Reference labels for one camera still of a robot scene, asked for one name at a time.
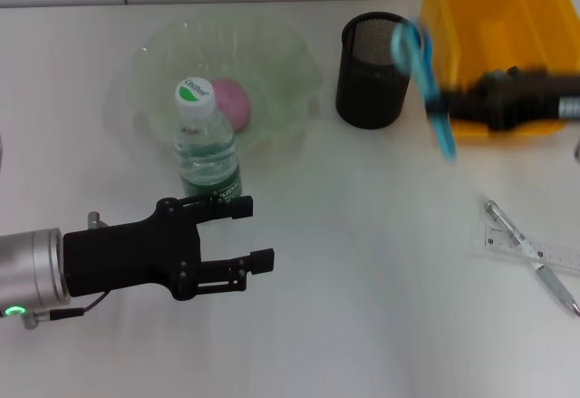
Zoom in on clear plastic ruler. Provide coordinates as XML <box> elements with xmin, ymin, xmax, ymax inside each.
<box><xmin>484</xmin><ymin>223</ymin><xmax>580</xmax><ymax>277</ymax></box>

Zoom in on clear water bottle green label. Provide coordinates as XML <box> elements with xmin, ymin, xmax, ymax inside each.
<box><xmin>173</xmin><ymin>77</ymin><xmax>244</xmax><ymax>226</ymax></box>

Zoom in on black mesh pen holder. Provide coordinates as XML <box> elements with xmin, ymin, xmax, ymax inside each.
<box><xmin>335</xmin><ymin>11</ymin><xmax>422</xmax><ymax>131</ymax></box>

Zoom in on translucent green fruit bowl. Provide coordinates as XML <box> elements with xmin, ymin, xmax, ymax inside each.
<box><xmin>129</xmin><ymin>15</ymin><xmax>325</xmax><ymax>154</ymax></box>

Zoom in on pink peach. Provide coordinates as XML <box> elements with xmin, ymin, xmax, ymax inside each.
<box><xmin>210</xmin><ymin>78</ymin><xmax>252</xmax><ymax>134</ymax></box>

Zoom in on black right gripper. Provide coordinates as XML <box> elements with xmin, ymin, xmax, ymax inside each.
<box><xmin>428</xmin><ymin>65</ymin><xmax>563</xmax><ymax>132</ymax></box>

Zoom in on silver clear pen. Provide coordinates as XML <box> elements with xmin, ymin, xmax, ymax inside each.
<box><xmin>481</xmin><ymin>195</ymin><xmax>580</xmax><ymax>317</ymax></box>

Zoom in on blue scissors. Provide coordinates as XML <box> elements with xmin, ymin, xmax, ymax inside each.
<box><xmin>390</xmin><ymin>19</ymin><xmax>458</xmax><ymax>161</ymax></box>

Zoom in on yellow plastic bin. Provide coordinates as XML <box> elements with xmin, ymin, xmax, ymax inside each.
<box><xmin>416</xmin><ymin>0</ymin><xmax>580</xmax><ymax>139</ymax></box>

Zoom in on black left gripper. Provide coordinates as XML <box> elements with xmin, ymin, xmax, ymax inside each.
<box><xmin>63</xmin><ymin>193</ymin><xmax>276</xmax><ymax>302</ymax></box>

